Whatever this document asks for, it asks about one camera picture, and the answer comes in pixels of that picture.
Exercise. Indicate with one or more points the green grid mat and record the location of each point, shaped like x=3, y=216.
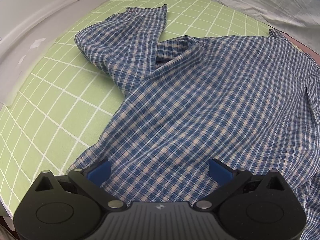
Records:
x=50, y=105

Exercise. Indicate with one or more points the clear tape piece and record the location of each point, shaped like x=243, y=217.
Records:
x=38, y=43

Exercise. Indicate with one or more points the pink strip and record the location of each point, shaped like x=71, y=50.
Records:
x=307, y=46

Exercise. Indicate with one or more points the blue plaid shirt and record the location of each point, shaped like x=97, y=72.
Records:
x=200, y=105

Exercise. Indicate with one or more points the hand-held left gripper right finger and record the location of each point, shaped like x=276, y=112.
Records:
x=220, y=172

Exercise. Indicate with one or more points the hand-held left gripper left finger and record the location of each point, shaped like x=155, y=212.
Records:
x=100, y=172

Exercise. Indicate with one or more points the translucent plastic sheet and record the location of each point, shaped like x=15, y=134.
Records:
x=15, y=55

